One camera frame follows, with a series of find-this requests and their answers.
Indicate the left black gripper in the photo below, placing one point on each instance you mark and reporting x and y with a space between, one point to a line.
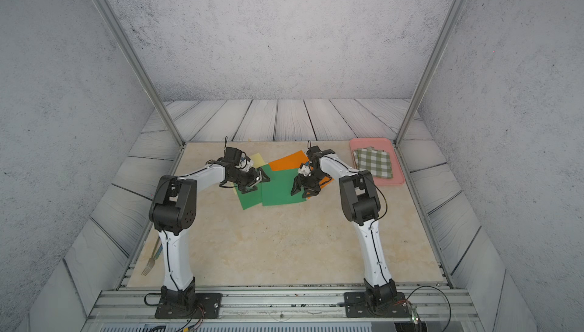
255 180

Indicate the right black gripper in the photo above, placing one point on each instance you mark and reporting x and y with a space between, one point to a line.
299 182

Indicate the yellow paper sheet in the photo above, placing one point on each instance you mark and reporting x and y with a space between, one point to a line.
258 161

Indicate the green paper sheet front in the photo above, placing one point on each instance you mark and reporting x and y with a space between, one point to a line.
277 191

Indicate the green paper sheet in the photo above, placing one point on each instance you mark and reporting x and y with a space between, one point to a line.
277 191
250 199

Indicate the orange paper sheet back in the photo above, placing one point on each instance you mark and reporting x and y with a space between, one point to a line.
292 161

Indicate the orange paper sheet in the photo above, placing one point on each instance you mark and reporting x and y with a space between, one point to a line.
318 178
292 161

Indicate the orange paper sheet front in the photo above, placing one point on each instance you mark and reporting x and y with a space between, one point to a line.
318 178

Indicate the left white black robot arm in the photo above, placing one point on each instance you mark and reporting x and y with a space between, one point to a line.
173 212

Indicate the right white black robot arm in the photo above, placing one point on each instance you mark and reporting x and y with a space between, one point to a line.
361 204

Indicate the green checkered cloth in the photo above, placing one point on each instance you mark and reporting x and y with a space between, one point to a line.
376 161

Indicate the pink plastic tray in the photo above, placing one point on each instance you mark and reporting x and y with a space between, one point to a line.
386 145

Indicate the iridescent blue knife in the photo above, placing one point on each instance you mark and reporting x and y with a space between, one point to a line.
158 252

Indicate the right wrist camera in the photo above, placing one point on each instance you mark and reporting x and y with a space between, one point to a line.
304 169

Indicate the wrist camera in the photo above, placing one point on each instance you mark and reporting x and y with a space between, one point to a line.
304 169
245 163

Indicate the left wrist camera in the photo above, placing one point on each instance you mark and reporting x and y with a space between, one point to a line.
245 163

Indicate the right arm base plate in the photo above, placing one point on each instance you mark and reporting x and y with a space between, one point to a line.
366 305

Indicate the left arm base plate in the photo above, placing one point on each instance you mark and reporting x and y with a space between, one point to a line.
175 305

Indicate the aluminium front rail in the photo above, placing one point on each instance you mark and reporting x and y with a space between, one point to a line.
308 308

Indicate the right aluminium frame post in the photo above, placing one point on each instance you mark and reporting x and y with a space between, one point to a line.
448 27

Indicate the aluminium frame post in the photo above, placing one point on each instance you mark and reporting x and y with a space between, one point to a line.
448 27
109 17

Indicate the left aluminium frame post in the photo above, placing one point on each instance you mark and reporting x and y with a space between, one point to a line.
109 17

